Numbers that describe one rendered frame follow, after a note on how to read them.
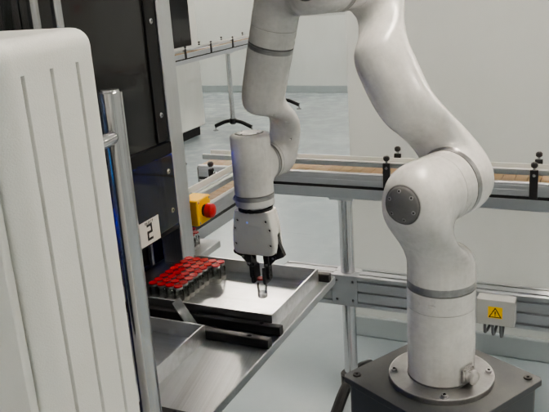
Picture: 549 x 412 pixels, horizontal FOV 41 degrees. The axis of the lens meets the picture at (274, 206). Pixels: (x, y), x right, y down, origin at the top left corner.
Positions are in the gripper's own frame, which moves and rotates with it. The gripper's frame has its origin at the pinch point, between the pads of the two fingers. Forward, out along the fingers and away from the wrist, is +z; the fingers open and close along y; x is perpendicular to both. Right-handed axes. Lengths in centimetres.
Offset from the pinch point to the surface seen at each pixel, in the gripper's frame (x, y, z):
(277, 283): 11.8, -2.1, 7.7
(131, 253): -72, 21, -33
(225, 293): 2.8, -11.2, 7.6
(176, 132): 18.3, -30.1, -27.0
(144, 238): -0.2, -30.1, -5.7
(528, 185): 92, 46, 4
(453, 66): 153, 10, -25
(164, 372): -34.0, -4.2, 6.7
